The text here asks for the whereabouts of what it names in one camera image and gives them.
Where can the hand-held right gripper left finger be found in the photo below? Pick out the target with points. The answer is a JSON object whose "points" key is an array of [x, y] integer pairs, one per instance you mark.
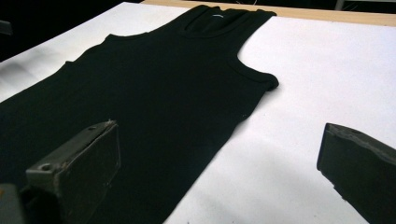
{"points": [[87, 155]]}

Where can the white table mat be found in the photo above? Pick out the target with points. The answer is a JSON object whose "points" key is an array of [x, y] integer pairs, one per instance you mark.
{"points": [[317, 74]]}

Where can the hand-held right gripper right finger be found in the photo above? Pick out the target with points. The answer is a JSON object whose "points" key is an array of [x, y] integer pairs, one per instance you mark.
{"points": [[364, 168]]}

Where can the black tank top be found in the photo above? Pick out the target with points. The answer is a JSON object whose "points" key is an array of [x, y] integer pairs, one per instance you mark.
{"points": [[155, 105]]}

